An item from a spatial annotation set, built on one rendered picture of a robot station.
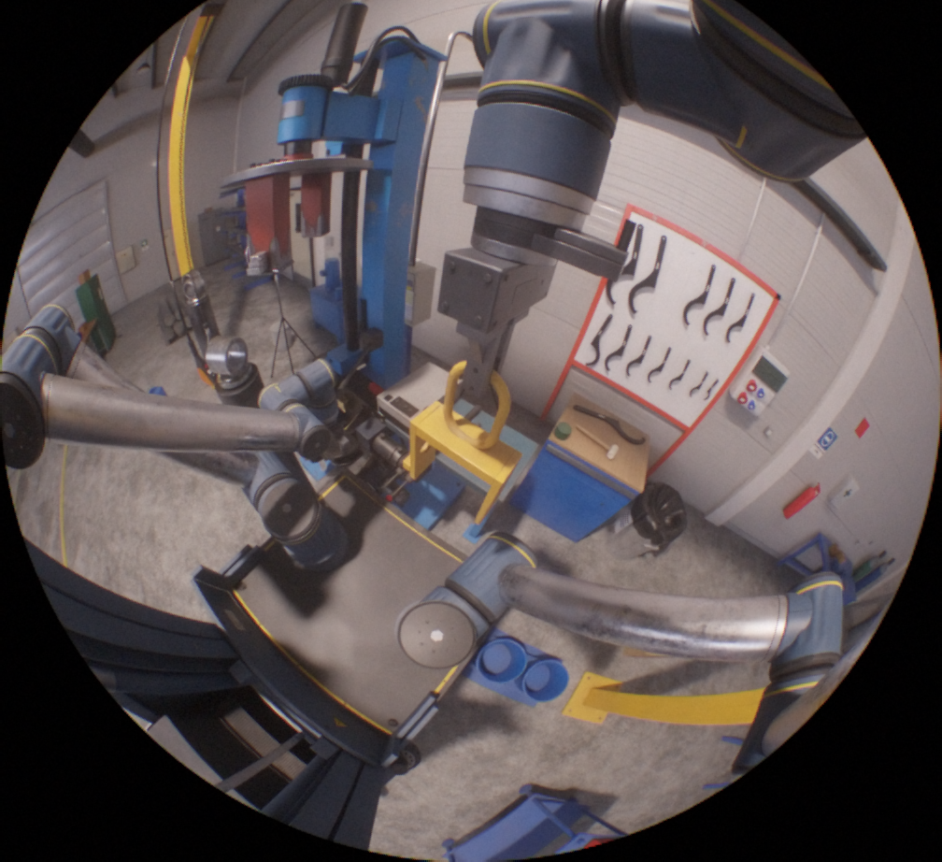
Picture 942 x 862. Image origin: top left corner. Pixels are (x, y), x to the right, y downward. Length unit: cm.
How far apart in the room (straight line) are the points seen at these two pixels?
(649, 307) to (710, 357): 71
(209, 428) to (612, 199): 258
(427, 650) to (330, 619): 50
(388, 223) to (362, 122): 48
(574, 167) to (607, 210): 226
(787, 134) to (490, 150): 18
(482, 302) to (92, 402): 57
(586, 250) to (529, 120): 9
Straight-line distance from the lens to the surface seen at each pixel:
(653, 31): 21
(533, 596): 74
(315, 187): 128
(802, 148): 21
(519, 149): 19
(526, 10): 26
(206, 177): 1179
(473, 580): 81
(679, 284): 244
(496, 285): 18
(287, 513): 89
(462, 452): 37
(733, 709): 166
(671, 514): 256
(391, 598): 112
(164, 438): 58
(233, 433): 63
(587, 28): 22
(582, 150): 20
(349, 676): 117
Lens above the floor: 214
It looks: 41 degrees down
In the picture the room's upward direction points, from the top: 13 degrees clockwise
